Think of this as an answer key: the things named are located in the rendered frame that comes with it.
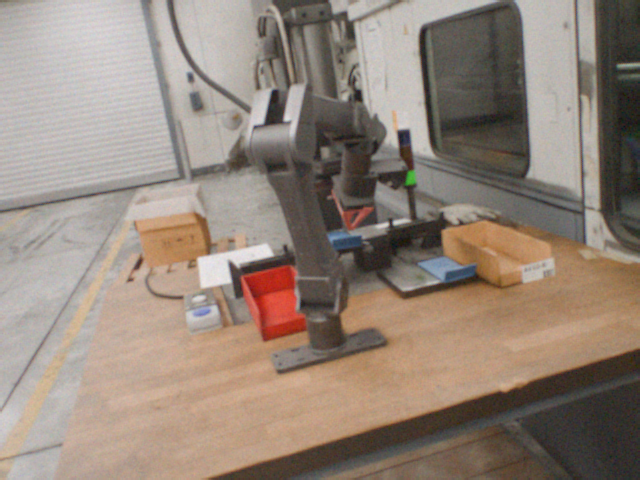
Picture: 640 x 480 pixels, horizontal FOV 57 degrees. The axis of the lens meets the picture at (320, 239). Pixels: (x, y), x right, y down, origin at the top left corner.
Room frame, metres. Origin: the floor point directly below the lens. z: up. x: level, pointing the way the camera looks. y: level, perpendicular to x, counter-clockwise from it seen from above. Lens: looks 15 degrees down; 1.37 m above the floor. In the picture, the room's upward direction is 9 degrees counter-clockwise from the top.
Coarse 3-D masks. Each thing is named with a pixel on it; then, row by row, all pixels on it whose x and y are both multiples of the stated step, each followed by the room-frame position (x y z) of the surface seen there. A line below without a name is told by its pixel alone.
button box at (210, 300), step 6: (150, 288) 1.47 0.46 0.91; (156, 294) 1.42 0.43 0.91; (162, 294) 1.41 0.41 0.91; (186, 294) 1.31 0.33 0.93; (210, 294) 1.28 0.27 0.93; (186, 300) 1.27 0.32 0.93; (192, 300) 1.26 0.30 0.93; (204, 300) 1.24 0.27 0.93; (210, 300) 1.24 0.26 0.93; (186, 306) 1.23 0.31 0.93; (192, 306) 1.22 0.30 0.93; (198, 306) 1.22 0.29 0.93; (204, 306) 1.22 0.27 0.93
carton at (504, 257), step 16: (480, 224) 1.38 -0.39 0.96; (496, 224) 1.34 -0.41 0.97; (448, 240) 1.33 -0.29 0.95; (464, 240) 1.25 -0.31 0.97; (480, 240) 1.38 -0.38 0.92; (496, 240) 1.34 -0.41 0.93; (512, 240) 1.27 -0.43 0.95; (528, 240) 1.21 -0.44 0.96; (448, 256) 1.33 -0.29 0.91; (464, 256) 1.26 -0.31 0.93; (480, 256) 1.18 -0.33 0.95; (496, 256) 1.12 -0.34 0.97; (512, 256) 1.27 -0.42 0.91; (528, 256) 1.21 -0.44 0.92; (544, 256) 1.16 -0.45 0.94; (480, 272) 1.19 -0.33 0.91; (496, 272) 1.13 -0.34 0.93; (512, 272) 1.12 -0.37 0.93; (528, 272) 1.13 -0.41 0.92; (544, 272) 1.14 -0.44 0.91
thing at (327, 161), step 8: (320, 144) 1.37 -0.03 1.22; (328, 144) 1.36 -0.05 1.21; (320, 152) 1.58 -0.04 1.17; (328, 152) 1.37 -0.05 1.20; (336, 152) 1.38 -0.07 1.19; (312, 160) 1.39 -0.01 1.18; (320, 160) 1.36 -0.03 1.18; (328, 160) 1.34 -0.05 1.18; (336, 160) 1.33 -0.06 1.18; (320, 168) 1.32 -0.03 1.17; (328, 168) 1.32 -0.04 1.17; (336, 168) 1.33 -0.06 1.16; (320, 176) 1.35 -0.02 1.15; (328, 176) 1.35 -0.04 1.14; (320, 184) 1.33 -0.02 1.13; (328, 184) 1.33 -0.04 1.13; (320, 192) 1.33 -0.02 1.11; (328, 192) 1.33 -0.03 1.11
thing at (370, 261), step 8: (376, 240) 1.35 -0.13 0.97; (384, 240) 1.36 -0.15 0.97; (352, 248) 1.34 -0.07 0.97; (376, 248) 1.35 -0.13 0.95; (384, 248) 1.36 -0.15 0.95; (360, 256) 1.38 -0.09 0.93; (368, 256) 1.35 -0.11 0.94; (376, 256) 1.35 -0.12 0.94; (384, 256) 1.35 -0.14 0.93; (360, 264) 1.39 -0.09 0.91; (368, 264) 1.35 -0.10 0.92; (376, 264) 1.35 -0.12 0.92; (384, 264) 1.35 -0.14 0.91; (368, 272) 1.34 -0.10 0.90
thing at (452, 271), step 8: (424, 264) 1.27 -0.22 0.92; (432, 264) 1.26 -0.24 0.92; (448, 264) 1.24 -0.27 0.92; (456, 264) 1.24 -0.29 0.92; (472, 264) 1.15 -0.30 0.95; (432, 272) 1.21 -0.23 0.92; (440, 272) 1.20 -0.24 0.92; (448, 272) 1.14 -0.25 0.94; (456, 272) 1.15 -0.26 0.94; (464, 272) 1.15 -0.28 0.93; (472, 272) 1.16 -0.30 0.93; (448, 280) 1.15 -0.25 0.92
